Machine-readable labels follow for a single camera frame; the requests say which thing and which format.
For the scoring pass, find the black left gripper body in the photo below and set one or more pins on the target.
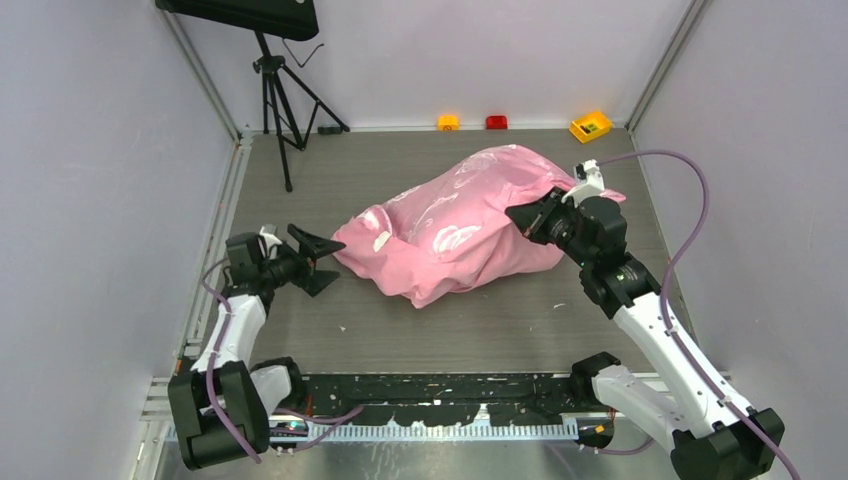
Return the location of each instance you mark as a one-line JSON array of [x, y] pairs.
[[288, 266]]

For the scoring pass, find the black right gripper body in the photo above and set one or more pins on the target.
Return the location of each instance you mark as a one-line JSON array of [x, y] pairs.
[[558, 224]]

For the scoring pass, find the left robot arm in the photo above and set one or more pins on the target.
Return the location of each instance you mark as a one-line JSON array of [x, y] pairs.
[[222, 405]]

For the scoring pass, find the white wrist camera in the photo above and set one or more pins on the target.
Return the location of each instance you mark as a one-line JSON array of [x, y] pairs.
[[589, 183], [272, 242]]

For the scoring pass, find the pink floral pillowcase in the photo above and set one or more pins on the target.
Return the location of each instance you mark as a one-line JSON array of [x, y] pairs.
[[451, 234]]

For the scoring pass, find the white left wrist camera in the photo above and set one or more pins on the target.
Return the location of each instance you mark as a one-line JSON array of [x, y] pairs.
[[272, 242]]

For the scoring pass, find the small black adapter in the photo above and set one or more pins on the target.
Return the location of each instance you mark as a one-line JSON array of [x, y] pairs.
[[327, 130]]

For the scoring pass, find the yellow toy bin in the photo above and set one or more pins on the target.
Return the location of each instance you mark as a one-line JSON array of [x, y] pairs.
[[590, 127]]

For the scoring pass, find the orange toy block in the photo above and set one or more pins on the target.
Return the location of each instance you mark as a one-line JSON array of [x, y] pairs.
[[448, 123]]

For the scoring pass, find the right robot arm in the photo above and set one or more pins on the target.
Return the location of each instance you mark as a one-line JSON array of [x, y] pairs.
[[708, 430]]

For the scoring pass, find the black camera tripod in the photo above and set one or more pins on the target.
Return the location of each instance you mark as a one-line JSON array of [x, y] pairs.
[[277, 110]]

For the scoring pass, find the black light panel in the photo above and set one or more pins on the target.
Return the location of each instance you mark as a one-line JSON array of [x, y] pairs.
[[292, 20]]

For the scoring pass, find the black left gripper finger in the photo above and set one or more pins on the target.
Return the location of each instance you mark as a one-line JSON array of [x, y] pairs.
[[311, 246], [317, 281]]

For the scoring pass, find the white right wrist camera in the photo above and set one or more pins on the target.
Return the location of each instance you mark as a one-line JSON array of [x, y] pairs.
[[589, 183]]

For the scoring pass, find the red toy block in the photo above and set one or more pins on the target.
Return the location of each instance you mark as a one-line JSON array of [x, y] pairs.
[[496, 122]]

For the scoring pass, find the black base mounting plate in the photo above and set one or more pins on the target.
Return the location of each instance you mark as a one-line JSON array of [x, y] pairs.
[[509, 399]]

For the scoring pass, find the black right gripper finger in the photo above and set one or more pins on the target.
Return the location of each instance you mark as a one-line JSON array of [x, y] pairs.
[[524, 218], [549, 200]]

